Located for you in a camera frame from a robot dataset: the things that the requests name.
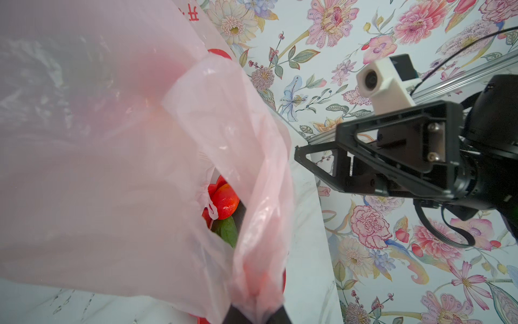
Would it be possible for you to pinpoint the red flower-shaped plate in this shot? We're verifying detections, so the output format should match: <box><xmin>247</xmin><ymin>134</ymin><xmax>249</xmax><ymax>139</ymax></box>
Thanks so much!
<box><xmin>197</xmin><ymin>49</ymin><xmax>286</xmax><ymax>324</ymax></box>

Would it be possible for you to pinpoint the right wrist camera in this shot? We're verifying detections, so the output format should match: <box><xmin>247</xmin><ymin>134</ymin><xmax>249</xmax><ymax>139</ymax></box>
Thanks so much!
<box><xmin>356</xmin><ymin>54</ymin><xmax>421</xmax><ymax>116</ymax></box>

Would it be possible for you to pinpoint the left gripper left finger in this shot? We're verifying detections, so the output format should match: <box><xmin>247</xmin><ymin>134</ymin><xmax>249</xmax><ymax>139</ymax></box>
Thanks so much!
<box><xmin>222</xmin><ymin>305</ymin><xmax>252</xmax><ymax>324</ymax></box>

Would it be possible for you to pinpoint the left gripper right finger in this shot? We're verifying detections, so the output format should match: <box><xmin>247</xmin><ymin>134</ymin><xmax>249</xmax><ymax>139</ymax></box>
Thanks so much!
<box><xmin>266</xmin><ymin>306</ymin><xmax>292</xmax><ymax>324</ymax></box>

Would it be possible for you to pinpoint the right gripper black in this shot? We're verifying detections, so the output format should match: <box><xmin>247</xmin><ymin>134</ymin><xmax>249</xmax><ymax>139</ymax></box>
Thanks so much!
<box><xmin>335</xmin><ymin>74</ymin><xmax>517</xmax><ymax>236</ymax></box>

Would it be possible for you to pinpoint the green cucumber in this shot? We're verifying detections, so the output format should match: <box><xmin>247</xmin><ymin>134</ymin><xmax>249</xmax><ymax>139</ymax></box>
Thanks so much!
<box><xmin>211</xmin><ymin>217</ymin><xmax>238</xmax><ymax>248</ymax></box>

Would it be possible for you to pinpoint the pink plastic bag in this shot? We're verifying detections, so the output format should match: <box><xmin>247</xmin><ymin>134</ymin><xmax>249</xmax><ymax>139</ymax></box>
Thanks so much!
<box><xmin>1</xmin><ymin>1</ymin><xmax>294</xmax><ymax>323</ymax></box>

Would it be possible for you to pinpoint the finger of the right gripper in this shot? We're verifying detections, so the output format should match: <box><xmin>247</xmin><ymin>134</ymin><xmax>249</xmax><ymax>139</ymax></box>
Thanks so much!
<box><xmin>294</xmin><ymin>142</ymin><xmax>405</xmax><ymax>197</ymax></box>

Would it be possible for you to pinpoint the small orange red mango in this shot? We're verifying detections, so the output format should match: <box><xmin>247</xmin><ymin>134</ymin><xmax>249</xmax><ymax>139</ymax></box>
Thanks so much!
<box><xmin>211</xmin><ymin>184</ymin><xmax>240</xmax><ymax>220</ymax></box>

